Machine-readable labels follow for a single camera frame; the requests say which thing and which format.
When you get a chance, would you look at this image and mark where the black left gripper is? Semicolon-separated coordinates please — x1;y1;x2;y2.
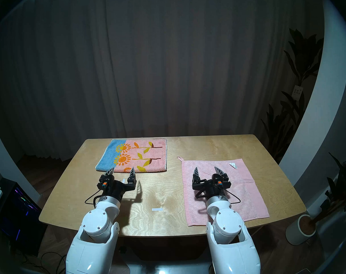
97;167;137;204

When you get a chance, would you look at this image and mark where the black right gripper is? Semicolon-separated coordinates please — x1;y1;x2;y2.
192;166;232;201

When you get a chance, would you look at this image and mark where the sunflower print terry towel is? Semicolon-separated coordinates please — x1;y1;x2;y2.
95;138;168;173

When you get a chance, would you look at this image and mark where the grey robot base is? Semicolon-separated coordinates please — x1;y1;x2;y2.
124;259;216;274

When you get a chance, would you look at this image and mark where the plain pink terry towel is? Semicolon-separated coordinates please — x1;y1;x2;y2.
177;156;270;227

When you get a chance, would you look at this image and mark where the white round plant pot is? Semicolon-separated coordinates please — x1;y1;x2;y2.
285;214;317;246

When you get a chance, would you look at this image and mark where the black computer tower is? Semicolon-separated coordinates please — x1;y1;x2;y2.
0;178;48;257

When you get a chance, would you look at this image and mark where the grey pleated curtain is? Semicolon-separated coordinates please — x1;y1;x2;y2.
0;0;325;162

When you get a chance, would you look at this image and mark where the dark spiky potted plant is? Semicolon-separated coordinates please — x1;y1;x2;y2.
313;145;346;222

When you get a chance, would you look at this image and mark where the tall dark leafy plant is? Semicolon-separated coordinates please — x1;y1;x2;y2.
260;28;325;162

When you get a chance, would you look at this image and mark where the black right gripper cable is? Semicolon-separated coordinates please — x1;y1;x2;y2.
224;188;241;205

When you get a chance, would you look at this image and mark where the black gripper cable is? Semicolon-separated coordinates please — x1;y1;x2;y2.
85;189;105;205
224;188;241;205

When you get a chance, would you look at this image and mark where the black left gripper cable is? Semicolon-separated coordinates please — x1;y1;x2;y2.
85;189;105;205

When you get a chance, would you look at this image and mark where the black floor cable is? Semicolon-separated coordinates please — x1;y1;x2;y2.
20;251;68;274

